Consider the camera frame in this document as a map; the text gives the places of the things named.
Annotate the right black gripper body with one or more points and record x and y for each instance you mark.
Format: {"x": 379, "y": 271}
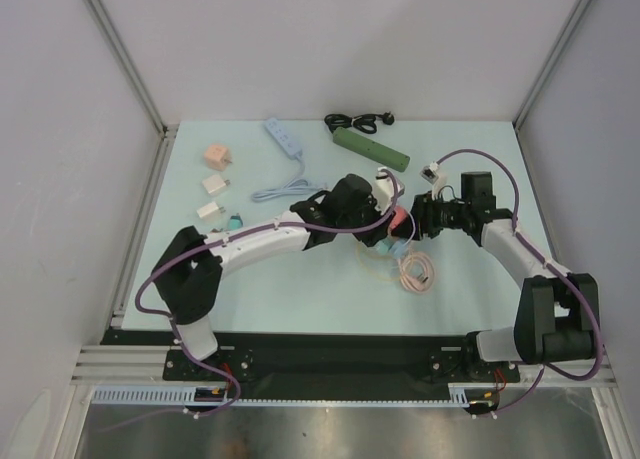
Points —
{"x": 426, "y": 216}

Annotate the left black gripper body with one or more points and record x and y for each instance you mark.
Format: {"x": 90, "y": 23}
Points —
{"x": 367, "y": 215}

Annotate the red pink cube charger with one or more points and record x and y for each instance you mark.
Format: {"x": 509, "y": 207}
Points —
{"x": 401, "y": 225}

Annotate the green power strip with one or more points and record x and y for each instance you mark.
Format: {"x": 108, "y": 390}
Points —
{"x": 370, "y": 149}

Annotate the teal plug adapter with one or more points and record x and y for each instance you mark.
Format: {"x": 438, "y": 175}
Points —
{"x": 235, "y": 222}

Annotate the white Honor charger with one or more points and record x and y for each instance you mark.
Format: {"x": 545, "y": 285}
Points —
{"x": 215, "y": 185}

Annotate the pink deer cube socket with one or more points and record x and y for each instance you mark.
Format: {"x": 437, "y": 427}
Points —
{"x": 218, "y": 157}

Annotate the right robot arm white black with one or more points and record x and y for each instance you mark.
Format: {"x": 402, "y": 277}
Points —
{"x": 557, "y": 322}

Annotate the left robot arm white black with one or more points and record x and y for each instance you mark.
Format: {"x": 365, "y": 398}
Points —
{"x": 188, "y": 274}

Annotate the light blue cube charger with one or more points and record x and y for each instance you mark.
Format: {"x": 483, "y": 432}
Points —
{"x": 398, "y": 249}

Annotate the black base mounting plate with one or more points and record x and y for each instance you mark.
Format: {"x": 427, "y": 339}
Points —
{"x": 345, "y": 361}

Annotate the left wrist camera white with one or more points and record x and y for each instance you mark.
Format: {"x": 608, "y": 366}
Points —
{"x": 383, "y": 190}

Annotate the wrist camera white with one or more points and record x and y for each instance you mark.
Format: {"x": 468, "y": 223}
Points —
{"x": 383, "y": 190}
{"x": 435, "y": 177}

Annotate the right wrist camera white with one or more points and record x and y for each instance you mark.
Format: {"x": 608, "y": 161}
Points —
{"x": 435, "y": 177}

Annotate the left aluminium frame post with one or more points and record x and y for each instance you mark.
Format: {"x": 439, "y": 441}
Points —
{"x": 117, "y": 47}

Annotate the aluminium frame post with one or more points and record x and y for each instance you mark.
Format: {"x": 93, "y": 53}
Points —
{"x": 559, "y": 48}
{"x": 117, "y": 47}

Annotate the grey cable duct rail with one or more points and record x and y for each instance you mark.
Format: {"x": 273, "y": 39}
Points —
{"x": 209, "y": 396}

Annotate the right aluminium frame post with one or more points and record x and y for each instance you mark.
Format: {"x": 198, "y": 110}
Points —
{"x": 559, "y": 48}

